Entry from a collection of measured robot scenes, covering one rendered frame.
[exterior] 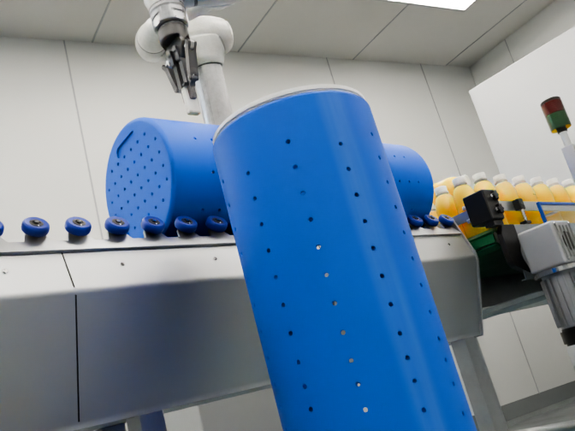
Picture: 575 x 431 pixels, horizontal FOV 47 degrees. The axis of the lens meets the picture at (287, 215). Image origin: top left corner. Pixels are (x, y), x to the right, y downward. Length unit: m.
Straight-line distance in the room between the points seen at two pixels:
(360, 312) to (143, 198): 0.62
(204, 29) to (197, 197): 1.04
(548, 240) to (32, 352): 1.34
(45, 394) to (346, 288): 0.50
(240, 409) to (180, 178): 0.84
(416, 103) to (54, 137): 3.41
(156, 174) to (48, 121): 3.38
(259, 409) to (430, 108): 4.98
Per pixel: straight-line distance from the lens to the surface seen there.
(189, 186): 1.33
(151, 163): 1.38
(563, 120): 2.22
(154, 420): 1.20
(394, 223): 1.03
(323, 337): 0.95
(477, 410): 1.89
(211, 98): 2.24
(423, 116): 6.49
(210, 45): 2.28
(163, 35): 1.70
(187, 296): 1.24
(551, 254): 1.91
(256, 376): 1.35
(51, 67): 4.96
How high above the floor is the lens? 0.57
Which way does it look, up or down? 16 degrees up
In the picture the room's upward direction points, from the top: 16 degrees counter-clockwise
